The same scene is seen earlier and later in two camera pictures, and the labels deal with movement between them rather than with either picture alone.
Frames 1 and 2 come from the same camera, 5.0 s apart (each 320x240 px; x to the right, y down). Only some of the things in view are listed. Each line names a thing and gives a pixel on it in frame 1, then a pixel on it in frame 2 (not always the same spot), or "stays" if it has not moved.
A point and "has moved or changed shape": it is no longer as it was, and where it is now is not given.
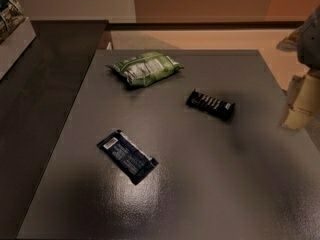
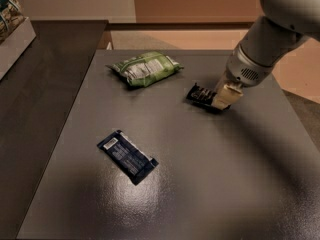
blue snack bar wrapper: x=127 y=156 stays
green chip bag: x=145 y=69 stays
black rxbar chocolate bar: x=212 y=105 has moved or changed shape
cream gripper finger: x=303 y=101 → x=239 y=69
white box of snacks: x=16 y=32 stays
